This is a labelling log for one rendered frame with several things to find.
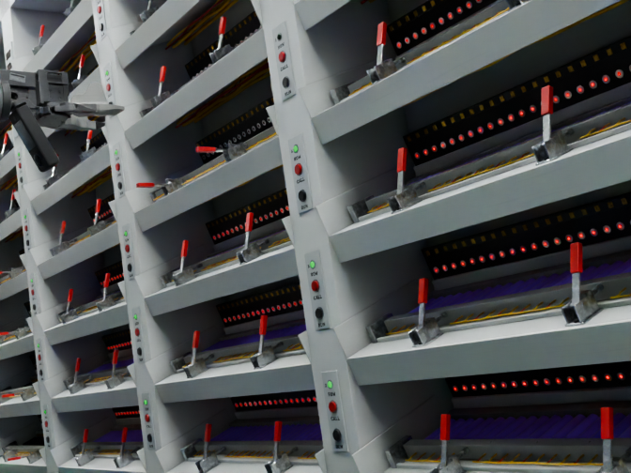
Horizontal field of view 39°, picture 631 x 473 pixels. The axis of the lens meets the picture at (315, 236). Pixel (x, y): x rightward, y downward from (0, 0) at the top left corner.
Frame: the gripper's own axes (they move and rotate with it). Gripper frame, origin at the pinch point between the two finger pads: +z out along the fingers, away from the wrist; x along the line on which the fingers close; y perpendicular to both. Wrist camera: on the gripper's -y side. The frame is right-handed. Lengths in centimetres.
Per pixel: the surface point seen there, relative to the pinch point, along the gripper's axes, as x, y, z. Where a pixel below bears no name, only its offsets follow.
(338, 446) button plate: -35, -61, 18
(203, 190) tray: -1.1, -13.0, 17.2
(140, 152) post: 30.3, 3.3, 19.2
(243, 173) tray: -16.2, -13.5, 17.4
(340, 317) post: -40, -42, 17
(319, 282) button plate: -36, -36, 17
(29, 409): 123, -51, 19
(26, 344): 119, -32, 18
